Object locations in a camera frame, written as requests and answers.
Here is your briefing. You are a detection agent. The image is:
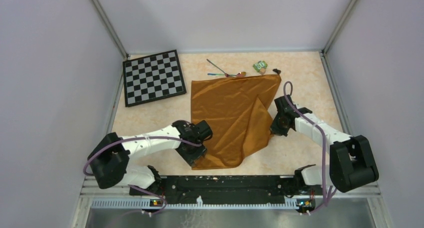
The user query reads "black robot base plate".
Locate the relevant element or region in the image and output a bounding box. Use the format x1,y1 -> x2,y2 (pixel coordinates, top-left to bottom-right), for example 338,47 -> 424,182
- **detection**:
129,175 -> 327,206

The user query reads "black white checkerboard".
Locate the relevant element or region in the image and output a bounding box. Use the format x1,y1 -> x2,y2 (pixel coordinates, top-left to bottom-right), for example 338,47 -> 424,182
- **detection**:
122,50 -> 187,107

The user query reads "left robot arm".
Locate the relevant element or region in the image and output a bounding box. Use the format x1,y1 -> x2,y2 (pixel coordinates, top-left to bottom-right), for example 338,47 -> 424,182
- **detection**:
83,120 -> 213,195

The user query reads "small black object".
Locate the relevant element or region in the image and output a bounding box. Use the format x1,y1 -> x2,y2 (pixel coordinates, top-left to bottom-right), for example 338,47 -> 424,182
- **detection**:
273,68 -> 281,75

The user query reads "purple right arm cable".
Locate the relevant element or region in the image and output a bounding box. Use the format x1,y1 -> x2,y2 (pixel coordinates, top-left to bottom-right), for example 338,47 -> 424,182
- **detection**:
283,81 -> 338,216

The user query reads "iridescent metal spoon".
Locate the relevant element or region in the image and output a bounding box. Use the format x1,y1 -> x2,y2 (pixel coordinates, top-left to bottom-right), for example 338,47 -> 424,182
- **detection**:
207,72 -> 247,78

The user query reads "brown cloth napkin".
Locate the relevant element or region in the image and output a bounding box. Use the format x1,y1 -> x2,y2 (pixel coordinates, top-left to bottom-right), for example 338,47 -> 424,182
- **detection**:
190,75 -> 282,170

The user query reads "green numbered wooden block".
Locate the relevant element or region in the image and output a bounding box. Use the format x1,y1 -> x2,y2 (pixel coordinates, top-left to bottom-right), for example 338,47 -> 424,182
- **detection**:
253,60 -> 268,75

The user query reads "aluminium frame rail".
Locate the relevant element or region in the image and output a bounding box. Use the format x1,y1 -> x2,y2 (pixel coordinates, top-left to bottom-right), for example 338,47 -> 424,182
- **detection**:
79,175 -> 382,211

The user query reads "iridescent metal fork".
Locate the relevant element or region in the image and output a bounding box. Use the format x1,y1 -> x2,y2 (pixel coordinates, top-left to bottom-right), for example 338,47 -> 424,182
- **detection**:
206,59 -> 233,77

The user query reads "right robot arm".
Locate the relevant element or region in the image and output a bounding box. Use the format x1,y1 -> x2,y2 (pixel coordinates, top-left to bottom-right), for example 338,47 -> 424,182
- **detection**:
270,95 -> 380,194

